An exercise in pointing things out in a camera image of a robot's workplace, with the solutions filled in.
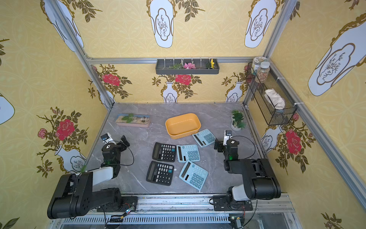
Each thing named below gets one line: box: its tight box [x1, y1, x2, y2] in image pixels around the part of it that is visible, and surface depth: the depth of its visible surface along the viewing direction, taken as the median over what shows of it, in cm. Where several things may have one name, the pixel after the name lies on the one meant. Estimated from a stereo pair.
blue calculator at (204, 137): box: [192, 128, 216, 148], surface depth 99 cm
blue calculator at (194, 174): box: [178, 159, 209, 191], surface depth 83 cm
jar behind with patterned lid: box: [251, 56, 269, 76], surface depth 88 cm
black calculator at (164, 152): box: [151, 142, 177, 163], surface depth 92 cm
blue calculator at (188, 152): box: [176, 144, 201, 163], surface depth 92 cm
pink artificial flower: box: [183, 62, 197, 70], surface depth 90 cm
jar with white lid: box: [256, 61, 271, 84], surface depth 82 cm
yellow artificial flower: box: [210, 58, 215, 70], surface depth 90 cm
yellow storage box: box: [164, 113, 202, 140], surface depth 106 cm
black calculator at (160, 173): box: [145, 160, 175, 187], surface depth 84 cm
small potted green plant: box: [231, 109, 247, 132], surface depth 105 cm
